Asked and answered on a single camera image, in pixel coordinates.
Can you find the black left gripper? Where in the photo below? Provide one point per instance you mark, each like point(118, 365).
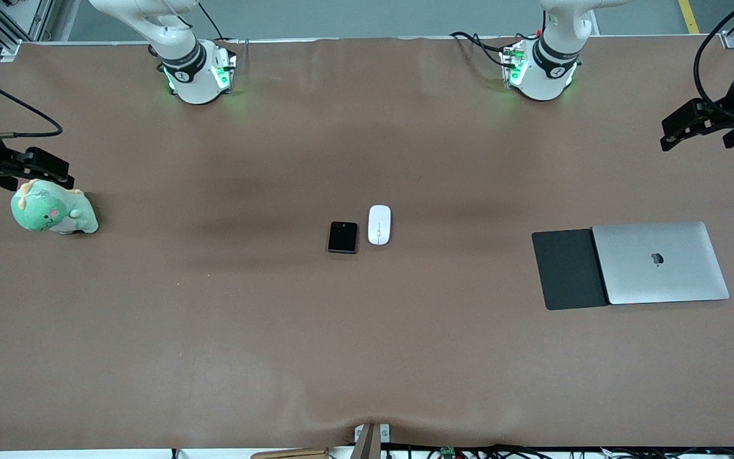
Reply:
point(727, 109)

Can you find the black phone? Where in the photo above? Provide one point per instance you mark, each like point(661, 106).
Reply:
point(343, 237)

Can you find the white computer mouse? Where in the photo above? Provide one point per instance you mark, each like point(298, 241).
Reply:
point(379, 224)

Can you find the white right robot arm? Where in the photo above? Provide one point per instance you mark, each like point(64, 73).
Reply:
point(192, 83)

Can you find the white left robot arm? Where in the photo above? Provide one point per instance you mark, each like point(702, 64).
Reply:
point(545, 80)

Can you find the black mouse pad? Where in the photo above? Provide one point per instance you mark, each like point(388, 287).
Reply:
point(568, 271)

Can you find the green dinosaur plush toy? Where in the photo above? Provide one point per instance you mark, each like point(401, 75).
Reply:
point(45, 210)

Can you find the silver laptop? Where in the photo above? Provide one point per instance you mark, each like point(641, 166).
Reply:
point(660, 264)

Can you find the brown table cover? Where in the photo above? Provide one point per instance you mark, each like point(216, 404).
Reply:
point(367, 350)

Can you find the brown wooden plank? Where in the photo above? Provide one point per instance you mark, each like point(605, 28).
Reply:
point(290, 454)

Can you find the small green circuit board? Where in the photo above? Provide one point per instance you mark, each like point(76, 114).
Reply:
point(448, 452)

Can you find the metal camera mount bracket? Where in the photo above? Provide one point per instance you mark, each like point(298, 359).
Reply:
point(372, 440)

